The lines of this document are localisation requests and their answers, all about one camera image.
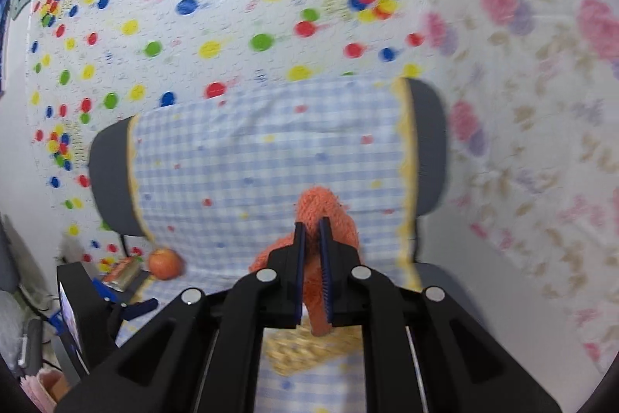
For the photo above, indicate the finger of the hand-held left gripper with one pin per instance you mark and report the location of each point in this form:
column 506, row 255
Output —
column 140, row 307

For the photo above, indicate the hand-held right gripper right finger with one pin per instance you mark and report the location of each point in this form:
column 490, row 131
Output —
column 325, row 272

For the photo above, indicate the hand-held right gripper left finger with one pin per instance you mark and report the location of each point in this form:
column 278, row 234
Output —
column 299, row 268

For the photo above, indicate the orange toy food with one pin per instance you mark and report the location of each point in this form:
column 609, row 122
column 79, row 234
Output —
column 324, row 205

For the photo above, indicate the red apple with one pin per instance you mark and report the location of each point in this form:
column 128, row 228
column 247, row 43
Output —
column 165, row 263

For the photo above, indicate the grey object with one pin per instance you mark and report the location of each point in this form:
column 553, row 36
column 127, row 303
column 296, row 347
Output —
column 31, row 343

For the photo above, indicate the bubble wrap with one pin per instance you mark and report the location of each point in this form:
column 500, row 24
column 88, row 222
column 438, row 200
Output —
column 8, row 316

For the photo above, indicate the woven bamboo basket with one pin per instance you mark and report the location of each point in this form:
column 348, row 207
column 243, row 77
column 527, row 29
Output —
column 300, row 352

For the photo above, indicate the checked dotted blanket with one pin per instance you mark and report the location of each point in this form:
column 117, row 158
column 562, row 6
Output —
column 242, row 161

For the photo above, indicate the grey office chair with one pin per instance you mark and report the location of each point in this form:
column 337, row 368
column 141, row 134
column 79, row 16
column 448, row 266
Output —
column 111, row 180

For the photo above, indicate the balloon print plastic sheet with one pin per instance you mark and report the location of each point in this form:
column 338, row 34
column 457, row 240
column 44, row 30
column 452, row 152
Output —
column 217, row 6

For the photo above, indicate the floral print wall sheet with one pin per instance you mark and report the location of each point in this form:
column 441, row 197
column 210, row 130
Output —
column 532, row 103

